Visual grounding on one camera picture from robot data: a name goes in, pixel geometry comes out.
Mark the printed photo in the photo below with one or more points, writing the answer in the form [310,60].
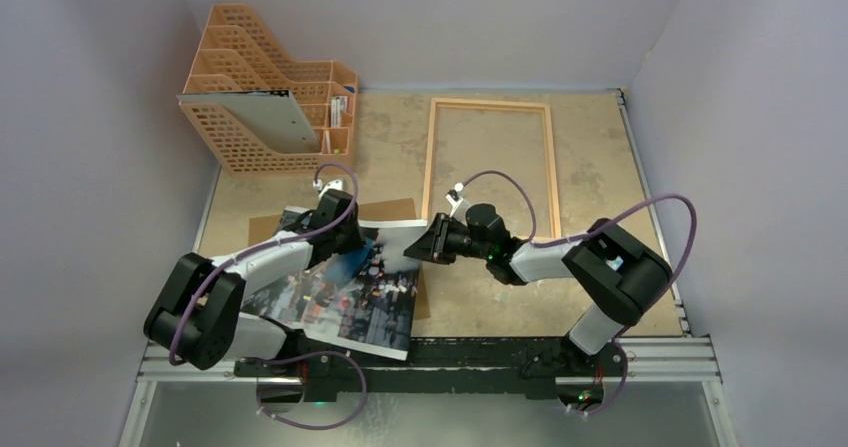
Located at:
[363,301]

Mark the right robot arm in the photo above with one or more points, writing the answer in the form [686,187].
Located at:
[620,274]

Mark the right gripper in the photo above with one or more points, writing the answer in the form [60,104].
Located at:
[441,239]

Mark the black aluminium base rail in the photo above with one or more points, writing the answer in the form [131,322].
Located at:
[538,368]

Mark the orange file organizer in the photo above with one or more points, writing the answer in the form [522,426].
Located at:
[238,52]

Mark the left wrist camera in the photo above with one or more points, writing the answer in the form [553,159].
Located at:
[321,187]

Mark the brown backing board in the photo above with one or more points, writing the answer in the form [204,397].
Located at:
[261,228]

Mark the grey folder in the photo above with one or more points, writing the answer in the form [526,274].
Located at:
[273,116]

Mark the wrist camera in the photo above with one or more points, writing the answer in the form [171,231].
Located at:
[321,187]
[457,200]

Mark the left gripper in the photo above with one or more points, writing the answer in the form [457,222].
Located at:
[357,240]

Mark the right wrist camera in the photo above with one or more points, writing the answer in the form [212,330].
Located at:
[457,200]

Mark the wooden picture frame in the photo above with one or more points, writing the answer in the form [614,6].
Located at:
[542,109]

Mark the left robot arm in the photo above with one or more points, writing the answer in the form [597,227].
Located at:
[196,316]

